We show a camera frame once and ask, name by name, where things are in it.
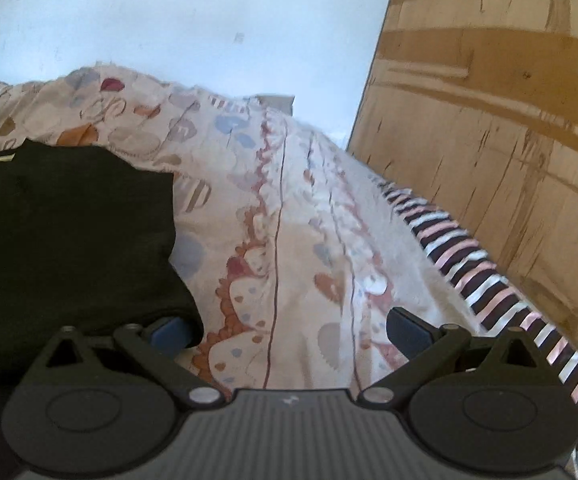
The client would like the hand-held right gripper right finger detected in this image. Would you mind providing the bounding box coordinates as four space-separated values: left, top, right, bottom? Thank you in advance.
358 307 546 408

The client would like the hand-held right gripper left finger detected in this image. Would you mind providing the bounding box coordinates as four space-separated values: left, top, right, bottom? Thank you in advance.
33 316 224 409

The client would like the black garment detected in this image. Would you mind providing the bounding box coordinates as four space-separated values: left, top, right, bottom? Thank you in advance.
0 139 204 387

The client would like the black pink striped sheet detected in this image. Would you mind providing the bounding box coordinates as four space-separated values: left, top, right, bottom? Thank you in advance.
378 180 578 480

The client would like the printed patchwork quilt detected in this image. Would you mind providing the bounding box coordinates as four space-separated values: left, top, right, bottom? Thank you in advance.
0 62 482 392

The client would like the grey pillow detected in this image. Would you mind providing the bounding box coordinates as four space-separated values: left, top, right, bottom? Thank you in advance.
256 93 296 117

